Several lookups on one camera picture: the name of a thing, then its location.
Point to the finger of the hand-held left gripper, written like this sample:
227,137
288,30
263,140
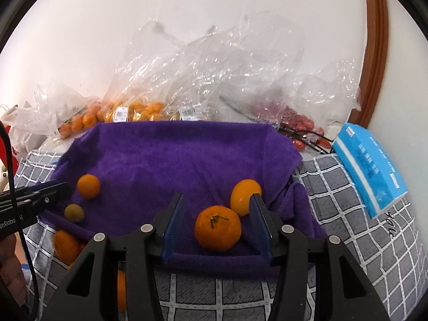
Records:
33,190
46,202

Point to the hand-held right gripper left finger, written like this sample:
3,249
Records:
174,227

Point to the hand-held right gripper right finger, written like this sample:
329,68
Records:
259,227

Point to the small yellow-green fruit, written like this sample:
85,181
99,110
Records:
74,213

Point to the oval yellow-orange citrus fruit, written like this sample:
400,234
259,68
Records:
242,195

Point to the orange mandarin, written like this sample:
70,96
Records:
218,228
121,289
66,245

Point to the smooth yellow-orange citrus fruit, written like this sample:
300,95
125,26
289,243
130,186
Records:
88,186

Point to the purple towel-covered tray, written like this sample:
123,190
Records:
167,160

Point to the person's left hand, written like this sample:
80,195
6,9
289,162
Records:
10,264

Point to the white printed bag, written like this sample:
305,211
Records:
4,177

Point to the red paper bag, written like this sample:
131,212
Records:
4,147

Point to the white plastic bag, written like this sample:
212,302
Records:
20,120

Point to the pile of bagged mandarins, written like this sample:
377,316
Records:
80,120

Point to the grey checked star blanket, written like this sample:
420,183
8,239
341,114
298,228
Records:
351,240

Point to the pile of cherry tomatoes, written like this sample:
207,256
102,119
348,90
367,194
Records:
294,120

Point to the pile of bagged kumquats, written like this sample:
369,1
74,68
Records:
147,110

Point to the blue tissue box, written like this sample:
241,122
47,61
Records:
367,167

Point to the labelled clear plastic bag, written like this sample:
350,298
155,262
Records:
140,67

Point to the brown wooden door frame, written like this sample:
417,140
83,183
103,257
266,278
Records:
376,40

